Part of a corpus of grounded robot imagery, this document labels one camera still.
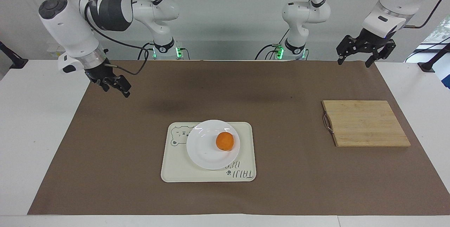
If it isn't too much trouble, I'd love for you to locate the black cable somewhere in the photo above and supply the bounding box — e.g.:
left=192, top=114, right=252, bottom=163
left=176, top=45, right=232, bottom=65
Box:
left=403, top=0, right=450, bottom=29
left=84, top=0, right=150, bottom=76
left=255, top=28, right=291, bottom=61
left=404, top=36, right=450, bottom=63
left=137, top=42, right=155, bottom=61

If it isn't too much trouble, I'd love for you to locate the black stand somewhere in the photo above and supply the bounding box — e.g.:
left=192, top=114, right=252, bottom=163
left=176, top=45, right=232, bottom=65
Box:
left=0, top=41, right=29, bottom=70
left=417, top=43, right=450, bottom=72

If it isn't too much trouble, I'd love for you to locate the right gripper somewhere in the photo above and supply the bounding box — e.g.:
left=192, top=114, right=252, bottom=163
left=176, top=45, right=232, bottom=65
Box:
left=84, top=63, right=132, bottom=98

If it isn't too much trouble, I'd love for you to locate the white round plate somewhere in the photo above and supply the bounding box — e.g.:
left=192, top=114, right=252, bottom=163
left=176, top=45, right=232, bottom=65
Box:
left=186, top=119, right=241, bottom=170

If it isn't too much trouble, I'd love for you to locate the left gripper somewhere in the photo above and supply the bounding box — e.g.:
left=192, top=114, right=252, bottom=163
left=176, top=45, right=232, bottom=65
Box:
left=336, top=28, right=397, bottom=68

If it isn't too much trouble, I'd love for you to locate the wooden cutting board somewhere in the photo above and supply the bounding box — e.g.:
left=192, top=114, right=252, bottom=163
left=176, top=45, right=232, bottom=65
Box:
left=322, top=100, right=411, bottom=148

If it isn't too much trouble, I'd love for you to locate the orange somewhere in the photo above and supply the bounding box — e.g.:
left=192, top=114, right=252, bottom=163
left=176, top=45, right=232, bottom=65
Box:
left=216, top=132, right=235, bottom=151

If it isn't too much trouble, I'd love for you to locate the cream tray with bear print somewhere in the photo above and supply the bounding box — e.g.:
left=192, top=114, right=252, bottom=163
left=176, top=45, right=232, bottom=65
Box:
left=161, top=122, right=257, bottom=183

